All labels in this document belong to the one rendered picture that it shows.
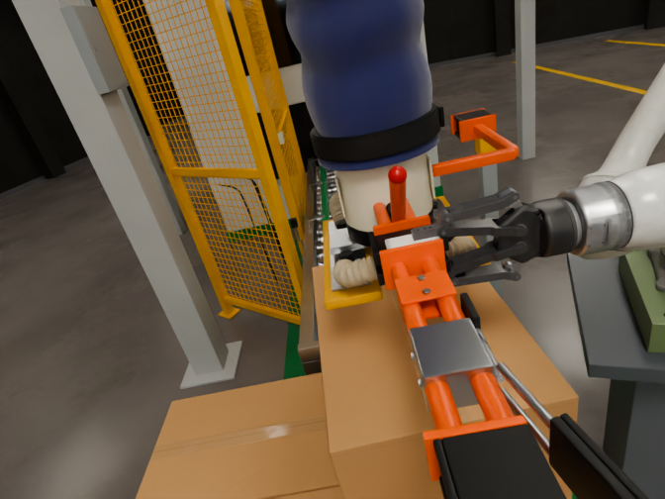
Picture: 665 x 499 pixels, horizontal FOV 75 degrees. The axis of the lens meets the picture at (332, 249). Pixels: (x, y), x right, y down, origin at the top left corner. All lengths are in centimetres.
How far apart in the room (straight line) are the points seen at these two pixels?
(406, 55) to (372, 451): 61
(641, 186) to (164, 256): 189
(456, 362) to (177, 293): 194
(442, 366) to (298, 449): 93
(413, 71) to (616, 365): 77
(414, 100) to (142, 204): 156
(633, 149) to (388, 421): 59
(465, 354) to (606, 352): 78
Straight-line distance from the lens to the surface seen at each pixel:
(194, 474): 138
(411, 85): 70
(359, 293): 74
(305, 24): 71
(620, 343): 121
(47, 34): 205
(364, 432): 76
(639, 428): 149
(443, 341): 43
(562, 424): 36
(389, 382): 82
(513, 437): 35
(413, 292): 50
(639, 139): 86
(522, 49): 432
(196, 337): 239
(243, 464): 133
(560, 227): 61
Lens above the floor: 153
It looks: 27 degrees down
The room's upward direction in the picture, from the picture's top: 14 degrees counter-clockwise
